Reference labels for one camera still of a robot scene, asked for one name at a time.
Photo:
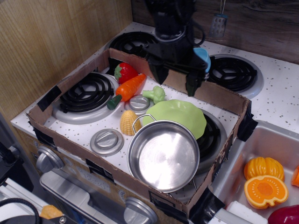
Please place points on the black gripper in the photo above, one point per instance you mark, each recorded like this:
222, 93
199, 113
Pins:
177, 55

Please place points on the green toy broccoli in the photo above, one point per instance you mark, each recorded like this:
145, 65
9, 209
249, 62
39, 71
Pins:
157, 94

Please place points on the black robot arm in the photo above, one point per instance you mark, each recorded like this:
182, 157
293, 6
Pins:
173, 19

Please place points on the steel pot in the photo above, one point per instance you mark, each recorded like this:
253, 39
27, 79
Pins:
164, 155

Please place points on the light blue bowl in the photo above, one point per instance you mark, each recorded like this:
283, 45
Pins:
204, 55

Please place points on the light green plate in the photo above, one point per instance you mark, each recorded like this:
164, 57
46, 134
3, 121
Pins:
182, 112

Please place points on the upper grey stove knob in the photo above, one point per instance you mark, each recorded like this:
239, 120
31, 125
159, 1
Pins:
138, 104

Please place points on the grey stove knob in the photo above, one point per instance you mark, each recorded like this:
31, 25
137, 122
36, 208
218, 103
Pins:
107, 142
138, 104

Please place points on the orange toy carrot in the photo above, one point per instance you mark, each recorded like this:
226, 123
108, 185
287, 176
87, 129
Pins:
126, 91

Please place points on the red toy strawberry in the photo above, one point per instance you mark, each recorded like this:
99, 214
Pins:
124, 72

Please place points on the back left black burner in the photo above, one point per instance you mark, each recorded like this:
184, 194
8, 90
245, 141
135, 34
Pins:
132, 43

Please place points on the black burner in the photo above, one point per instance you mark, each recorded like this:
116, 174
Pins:
86, 101
132, 43
237, 74
211, 142

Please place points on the back right black burner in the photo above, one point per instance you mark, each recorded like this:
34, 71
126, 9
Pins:
237, 74

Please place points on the hanging grey spatula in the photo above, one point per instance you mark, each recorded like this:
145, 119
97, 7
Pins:
219, 21

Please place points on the yellow toy corn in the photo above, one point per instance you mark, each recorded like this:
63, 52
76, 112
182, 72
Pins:
129, 123

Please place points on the front right black burner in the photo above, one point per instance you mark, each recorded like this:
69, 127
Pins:
211, 142

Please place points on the front left black burner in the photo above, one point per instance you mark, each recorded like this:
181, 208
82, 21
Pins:
86, 101

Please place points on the lower grey stove knob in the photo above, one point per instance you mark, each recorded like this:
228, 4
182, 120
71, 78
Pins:
107, 142

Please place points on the metal sink basin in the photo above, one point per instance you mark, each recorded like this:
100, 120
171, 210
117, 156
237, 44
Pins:
267, 140

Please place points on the whole orange toy pumpkin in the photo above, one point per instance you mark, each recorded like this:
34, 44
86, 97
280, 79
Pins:
263, 166

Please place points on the brown cardboard fence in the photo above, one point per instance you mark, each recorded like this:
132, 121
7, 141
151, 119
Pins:
110, 175

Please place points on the right silver oven knob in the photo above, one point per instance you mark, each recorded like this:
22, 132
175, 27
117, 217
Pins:
137, 212

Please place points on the silver oven knob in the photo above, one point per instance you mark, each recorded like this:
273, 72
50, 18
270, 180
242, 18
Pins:
137, 212
48, 160

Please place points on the halved orange toy pumpkin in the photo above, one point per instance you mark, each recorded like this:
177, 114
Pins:
265, 191

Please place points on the left silver oven knob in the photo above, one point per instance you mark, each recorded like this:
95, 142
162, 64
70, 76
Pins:
48, 160

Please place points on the orange toy at edge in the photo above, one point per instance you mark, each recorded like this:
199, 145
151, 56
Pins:
295, 177

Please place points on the dark red toy vegetable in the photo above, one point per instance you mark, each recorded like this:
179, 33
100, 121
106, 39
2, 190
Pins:
285, 215

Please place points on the silver oven door handle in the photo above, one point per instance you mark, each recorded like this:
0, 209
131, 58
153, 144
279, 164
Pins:
81, 202

